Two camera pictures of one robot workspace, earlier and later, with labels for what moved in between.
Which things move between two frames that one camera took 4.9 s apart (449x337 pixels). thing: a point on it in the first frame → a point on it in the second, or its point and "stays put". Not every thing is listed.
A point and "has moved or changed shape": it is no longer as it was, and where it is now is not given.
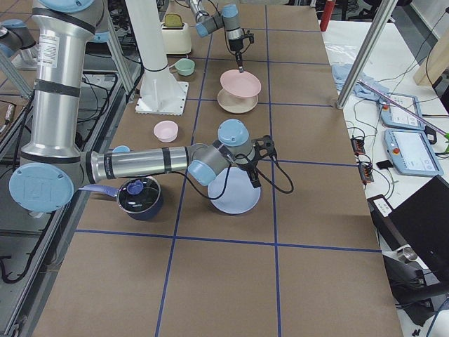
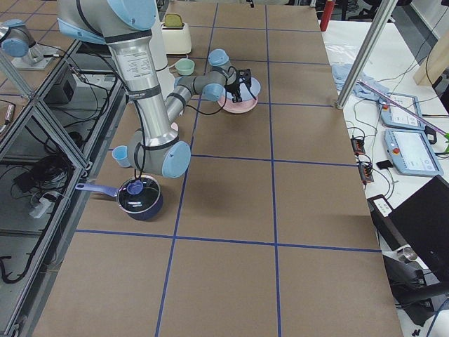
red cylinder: x=328 y=7 stays put
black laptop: x=419 y=225 stays put
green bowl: x=184 y=67 stays put
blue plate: x=240 y=196 → x=255 y=88
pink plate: x=241 y=84 has moved or changed shape
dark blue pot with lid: x=139 y=197 stays put
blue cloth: x=341 y=73 stays put
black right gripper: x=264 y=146 → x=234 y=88
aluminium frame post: x=383 y=11 stays put
